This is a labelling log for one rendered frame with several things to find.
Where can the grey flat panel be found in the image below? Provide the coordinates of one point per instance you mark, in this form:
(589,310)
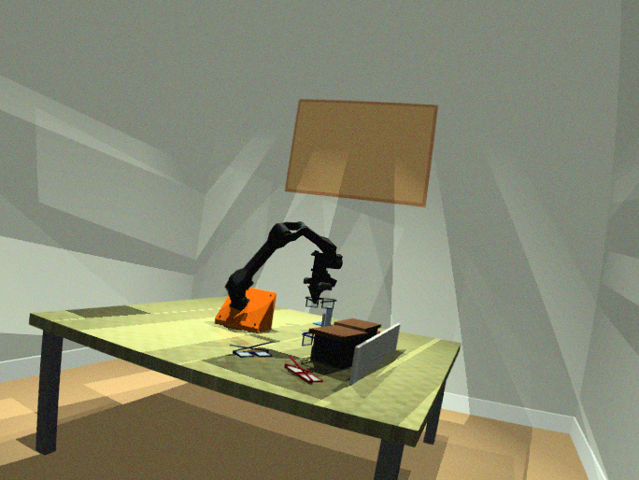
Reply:
(368,354)

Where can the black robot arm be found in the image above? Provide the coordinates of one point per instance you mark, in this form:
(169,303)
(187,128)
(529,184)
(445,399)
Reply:
(241,281)

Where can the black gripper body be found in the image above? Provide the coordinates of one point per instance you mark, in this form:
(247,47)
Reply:
(317,279)

